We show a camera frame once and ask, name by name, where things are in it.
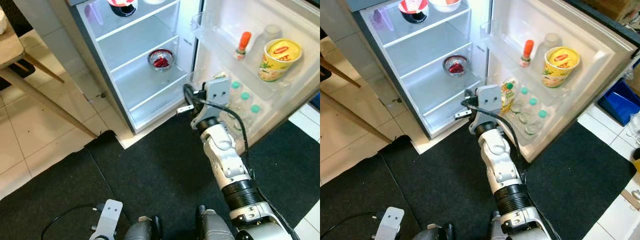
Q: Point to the clear bottle with green cap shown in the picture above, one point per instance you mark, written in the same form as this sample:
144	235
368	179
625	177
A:
531	111
254	117
245	102
522	100
235	92
539	124

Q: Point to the yellow spout pouch green cap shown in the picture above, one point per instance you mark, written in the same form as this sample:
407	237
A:
220	75
508	97

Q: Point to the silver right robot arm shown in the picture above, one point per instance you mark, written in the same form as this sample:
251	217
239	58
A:
225	155
505	165

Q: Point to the small bottle with orange cap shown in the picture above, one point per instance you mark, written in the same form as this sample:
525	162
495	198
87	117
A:
243	42
527	50

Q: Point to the light wooden dining table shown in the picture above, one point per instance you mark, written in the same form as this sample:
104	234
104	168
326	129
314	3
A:
340	80
10	50

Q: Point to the grey robot leg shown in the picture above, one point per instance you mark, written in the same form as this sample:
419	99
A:
495	227
212	225
142	230
432	232

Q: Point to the grey left robot leg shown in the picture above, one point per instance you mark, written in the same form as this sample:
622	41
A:
142	230
432	232

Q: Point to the white tiled pillar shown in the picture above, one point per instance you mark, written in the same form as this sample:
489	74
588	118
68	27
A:
335	25
60	50

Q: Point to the silver fridge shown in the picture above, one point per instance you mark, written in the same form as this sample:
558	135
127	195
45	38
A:
435	100
150	95

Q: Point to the clear fridge door bin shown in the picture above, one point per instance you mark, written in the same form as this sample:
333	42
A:
240	70
520	75
550	135
270	125

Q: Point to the dark floor carpet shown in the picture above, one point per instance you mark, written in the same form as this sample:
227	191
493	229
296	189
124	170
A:
440	190
150	175

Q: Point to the blue storage box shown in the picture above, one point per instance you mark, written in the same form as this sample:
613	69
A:
620	100
315	100

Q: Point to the yellow noodle cup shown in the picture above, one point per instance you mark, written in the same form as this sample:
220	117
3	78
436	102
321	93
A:
559	70
277	62

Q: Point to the steel bowl with red food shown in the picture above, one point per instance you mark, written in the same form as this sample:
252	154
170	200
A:
455	66
161	60

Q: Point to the grey right robot leg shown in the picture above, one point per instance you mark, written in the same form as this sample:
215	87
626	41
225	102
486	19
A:
212	225
495	227

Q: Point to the silver fridge door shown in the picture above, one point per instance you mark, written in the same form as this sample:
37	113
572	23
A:
575	25
280	20

